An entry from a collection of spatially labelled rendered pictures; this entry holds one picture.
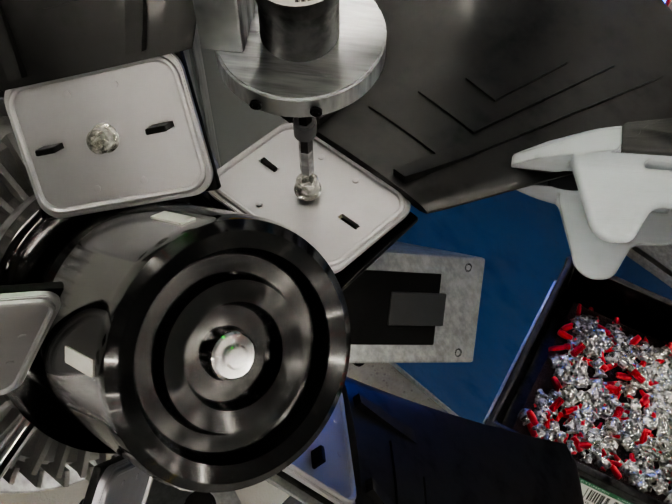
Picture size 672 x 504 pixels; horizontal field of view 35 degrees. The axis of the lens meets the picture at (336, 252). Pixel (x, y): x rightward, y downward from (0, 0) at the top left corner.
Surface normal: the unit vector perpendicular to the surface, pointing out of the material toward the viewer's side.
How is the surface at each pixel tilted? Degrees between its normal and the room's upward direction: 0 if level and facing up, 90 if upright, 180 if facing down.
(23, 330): 93
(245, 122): 90
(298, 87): 0
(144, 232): 41
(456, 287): 50
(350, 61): 0
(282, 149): 9
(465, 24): 4
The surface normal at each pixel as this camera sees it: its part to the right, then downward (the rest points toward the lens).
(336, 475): 0.74, -0.56
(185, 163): -0.26, 0.35
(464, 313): 0.55, 0.12
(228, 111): 0.73, 0.59
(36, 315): 0.33, 0.84
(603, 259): -0.03, -0.36
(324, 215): -0.02, -0.64
